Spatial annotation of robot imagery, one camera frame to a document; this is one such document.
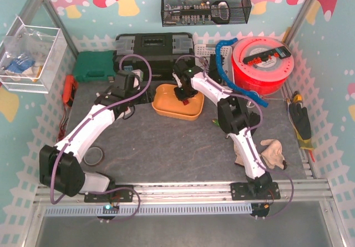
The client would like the white perforated basket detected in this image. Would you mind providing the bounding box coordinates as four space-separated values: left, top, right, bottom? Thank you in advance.
194 44 234 80

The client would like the black wire mesh basket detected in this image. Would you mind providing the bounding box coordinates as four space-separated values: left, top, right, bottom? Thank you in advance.
161 0 252 27

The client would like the black terminal strip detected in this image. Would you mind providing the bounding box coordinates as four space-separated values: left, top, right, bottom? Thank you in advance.
242 46 291 66

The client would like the clear acrylic box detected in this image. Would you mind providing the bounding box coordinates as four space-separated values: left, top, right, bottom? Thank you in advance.
1 17 67 94

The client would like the brown tape roll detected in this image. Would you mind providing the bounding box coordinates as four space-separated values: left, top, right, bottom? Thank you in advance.
83 147 104 167

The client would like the orange multimeter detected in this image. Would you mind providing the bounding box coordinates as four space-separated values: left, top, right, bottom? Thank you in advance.
62 75 78 108

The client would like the blue corrugated hose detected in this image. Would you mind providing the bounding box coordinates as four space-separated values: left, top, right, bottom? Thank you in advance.
215 38 269 108

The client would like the beige work glove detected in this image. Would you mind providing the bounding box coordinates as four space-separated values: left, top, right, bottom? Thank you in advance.
232 138 288 170

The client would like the black toolbox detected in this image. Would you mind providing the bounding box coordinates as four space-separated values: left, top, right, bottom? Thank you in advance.
113 32 194 81

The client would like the aluminium front rail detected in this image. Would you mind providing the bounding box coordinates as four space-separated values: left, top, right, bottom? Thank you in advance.
34 179 333 205

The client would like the orange filament spool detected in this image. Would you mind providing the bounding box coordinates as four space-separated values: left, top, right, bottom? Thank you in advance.
231 36 295 95

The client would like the orange plastic bin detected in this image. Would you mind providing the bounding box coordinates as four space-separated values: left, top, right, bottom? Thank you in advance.
151 84 205 121

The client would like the black metal bracket plate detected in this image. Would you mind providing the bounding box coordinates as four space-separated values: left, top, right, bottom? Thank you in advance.
208 54 222 84

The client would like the black yellow work glove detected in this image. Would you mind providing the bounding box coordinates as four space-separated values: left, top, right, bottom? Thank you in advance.
288 103 313 150

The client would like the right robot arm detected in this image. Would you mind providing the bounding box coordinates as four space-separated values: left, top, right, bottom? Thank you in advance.
173 58 272 198

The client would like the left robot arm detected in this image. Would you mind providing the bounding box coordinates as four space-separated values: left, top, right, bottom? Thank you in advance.
39 70 147 197

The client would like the blue white glove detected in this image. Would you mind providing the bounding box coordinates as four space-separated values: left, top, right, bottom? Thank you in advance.
5 54 35 75

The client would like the green tool case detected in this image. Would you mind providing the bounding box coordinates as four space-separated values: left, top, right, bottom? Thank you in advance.
73 51 116 82

